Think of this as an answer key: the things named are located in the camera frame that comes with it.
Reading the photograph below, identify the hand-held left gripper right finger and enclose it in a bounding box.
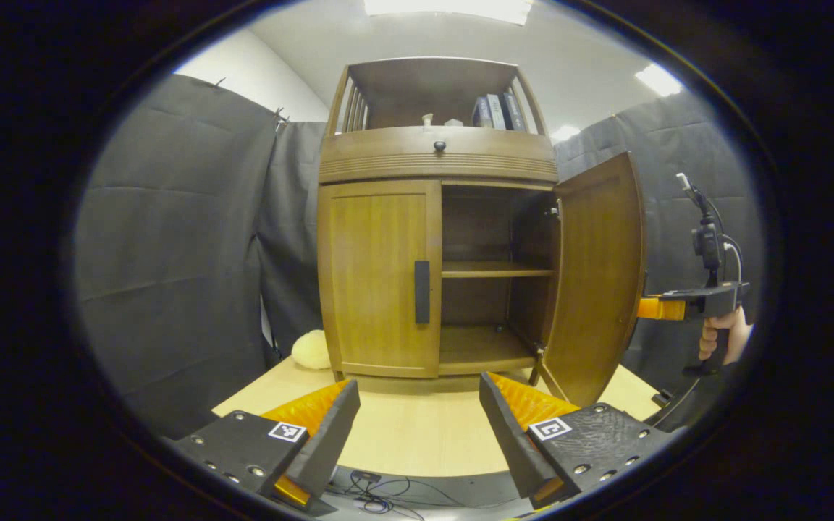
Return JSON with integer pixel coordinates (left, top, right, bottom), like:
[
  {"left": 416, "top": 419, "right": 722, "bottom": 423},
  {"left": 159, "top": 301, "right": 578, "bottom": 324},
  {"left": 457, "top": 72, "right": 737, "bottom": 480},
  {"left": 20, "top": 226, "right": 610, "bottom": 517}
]
[{"left": 479, "top": 371, "right": 671, "bottom": 509}]

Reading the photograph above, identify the wooden shoe cabinet door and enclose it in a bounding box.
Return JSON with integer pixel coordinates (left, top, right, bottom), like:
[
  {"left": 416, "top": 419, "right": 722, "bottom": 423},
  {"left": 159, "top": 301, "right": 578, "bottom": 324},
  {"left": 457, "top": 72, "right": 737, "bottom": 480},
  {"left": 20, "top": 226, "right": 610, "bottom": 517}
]
[
  {"left": 318, "top": 181, "right": 443, "bottom": 379},
  {"left": 533, "top": 151, "right": 646, "bottom": 408}
]

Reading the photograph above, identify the wooden cabinet drawer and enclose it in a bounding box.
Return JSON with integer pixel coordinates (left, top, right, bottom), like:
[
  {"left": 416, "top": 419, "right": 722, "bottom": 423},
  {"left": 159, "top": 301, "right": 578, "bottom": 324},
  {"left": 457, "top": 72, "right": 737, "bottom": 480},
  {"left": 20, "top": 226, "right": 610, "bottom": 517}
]
[{"left": 318, "top": 127, "right": 559, "bottom": 185}]

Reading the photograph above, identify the wooden double-door shoe cabinet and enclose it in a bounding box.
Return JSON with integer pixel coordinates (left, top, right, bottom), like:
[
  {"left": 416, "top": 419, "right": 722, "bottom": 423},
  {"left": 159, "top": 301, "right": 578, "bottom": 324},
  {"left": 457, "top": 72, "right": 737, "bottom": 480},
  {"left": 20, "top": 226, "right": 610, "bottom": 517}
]
[{"left": 316, "top": 56, "right": 559, "bottom": 381}]

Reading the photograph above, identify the rectangular ceiling light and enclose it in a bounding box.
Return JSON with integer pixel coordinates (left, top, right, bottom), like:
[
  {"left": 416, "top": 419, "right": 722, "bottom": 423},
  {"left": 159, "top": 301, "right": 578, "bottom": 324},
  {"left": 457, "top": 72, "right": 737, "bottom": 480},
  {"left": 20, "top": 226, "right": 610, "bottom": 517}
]
[{"left": 634, "top": 63, "right": 684, "bottom": 97}]

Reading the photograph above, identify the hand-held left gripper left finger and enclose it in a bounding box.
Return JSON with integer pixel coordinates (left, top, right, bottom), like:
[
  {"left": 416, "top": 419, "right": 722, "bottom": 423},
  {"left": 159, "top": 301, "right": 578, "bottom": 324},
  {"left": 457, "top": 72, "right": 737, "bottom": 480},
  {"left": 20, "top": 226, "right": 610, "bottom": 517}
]
[{"left": 171, "top": 378, "right": 361, "bottom": 516}]

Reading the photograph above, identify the wooden inner cabinet shelf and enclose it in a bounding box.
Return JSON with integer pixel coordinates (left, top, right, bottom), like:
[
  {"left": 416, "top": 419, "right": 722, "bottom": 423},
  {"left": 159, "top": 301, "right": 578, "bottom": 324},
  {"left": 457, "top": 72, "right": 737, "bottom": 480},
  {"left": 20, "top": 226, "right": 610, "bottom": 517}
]
[{"left": 441, "top": 260, "right": 555, "bottom": 279}]

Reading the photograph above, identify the large ceiling light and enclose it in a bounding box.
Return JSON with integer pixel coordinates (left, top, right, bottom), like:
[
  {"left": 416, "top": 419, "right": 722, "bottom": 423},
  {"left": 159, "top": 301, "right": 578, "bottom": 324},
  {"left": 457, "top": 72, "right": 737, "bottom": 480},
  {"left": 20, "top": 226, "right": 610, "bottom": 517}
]
[{"left": 363, "top": 0, "right": 534, "bottom": 26}]

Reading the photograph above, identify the black door handle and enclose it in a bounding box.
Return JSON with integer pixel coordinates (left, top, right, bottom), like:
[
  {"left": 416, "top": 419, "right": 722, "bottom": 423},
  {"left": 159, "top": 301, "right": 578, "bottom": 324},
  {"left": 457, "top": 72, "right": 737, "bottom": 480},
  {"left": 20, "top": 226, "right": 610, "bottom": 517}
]
[{"left": 414, "top": 260, "right": 431, "bottom": 325}]

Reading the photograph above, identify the pale yellow plush toy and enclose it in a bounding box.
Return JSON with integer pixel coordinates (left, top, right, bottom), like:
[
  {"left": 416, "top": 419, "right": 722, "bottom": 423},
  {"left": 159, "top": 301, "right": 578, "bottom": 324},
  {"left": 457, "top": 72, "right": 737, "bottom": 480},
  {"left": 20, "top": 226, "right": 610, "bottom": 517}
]
[{"left": 291, "top": 329, "right": 332, "bottom": 370}]

